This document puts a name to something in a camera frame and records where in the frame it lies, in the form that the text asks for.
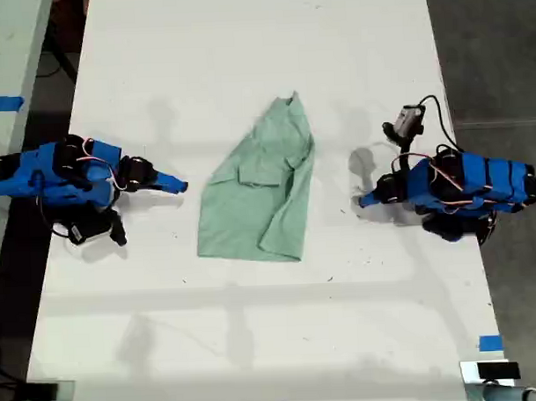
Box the long blue tape strip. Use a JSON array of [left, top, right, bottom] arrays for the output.
[[0, 95, 26, 114]]

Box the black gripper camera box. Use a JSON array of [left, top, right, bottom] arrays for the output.
[[62, 208, 128, 249]]

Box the grey gripper camera box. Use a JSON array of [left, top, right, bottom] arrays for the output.
[[381, 104, 428, 162]]

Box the small black box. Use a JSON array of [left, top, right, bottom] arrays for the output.
[[476, 361, 522, 382], [24, 381, 60, 401]]

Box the black camera cable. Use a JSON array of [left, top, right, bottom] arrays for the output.
[[415, 93, 462, 154]]

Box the thin black floor cable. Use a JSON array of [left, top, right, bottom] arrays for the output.
[[35, 37, 79, 85]]

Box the pale green T-shirt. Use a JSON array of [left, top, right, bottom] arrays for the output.
[[190, 90, 320, 266]]

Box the white side table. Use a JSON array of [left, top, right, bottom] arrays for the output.
[[0, 0, 64, 288]]

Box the short blue tape piece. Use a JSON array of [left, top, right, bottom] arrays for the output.
[[478, 334, 504, 354]]

